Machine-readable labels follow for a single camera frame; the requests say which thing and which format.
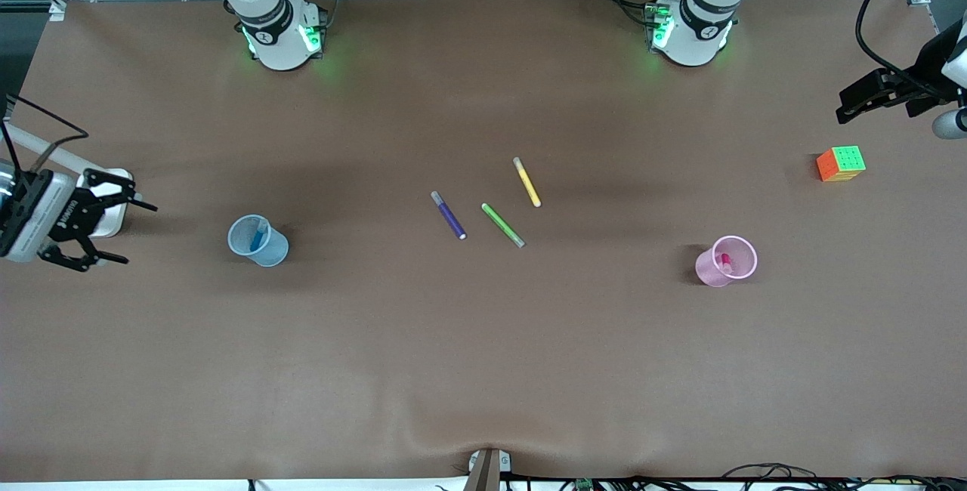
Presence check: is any yellow marker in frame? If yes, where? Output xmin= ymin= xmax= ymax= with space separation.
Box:
xmin=512 ymin=156 xmax=542 ymax=208

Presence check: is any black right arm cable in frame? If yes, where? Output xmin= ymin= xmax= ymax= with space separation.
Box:
xmin=0 ymin=94 xmax=90 ymax=174

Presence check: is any white lamp stand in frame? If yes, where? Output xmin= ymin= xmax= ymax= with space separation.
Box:
xmin=0 ymin=122 xmax=135 ymax=239

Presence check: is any green marker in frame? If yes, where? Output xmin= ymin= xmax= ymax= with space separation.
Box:
xmin=480 ymin=202 xmax=527 ymax=249

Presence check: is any multicoloured puzzle cube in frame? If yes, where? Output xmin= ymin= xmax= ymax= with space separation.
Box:
xmin=816 ymin=145 xmax=867 ymax=183

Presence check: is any light blue plastic cup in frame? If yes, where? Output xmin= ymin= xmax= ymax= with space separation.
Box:
xmin=227 ymin=214 xmax=290 ymax=267

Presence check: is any purple marker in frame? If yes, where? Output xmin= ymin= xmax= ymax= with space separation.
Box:
xmin=430 ymin=190 xmax=468 ymax=241

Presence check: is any table edge post with bracket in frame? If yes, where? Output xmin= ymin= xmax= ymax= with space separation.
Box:
xmin=467 ymin=448 xmax=512 ymax=491

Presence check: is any black cable bundle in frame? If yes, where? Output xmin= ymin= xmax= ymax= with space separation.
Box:
xmin=721 ymin=463 xmax=967 ymax=491

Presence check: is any pink plastic cup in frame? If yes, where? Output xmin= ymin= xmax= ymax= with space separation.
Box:
xmin=695 ymin=235 xmax=758 ymax=288

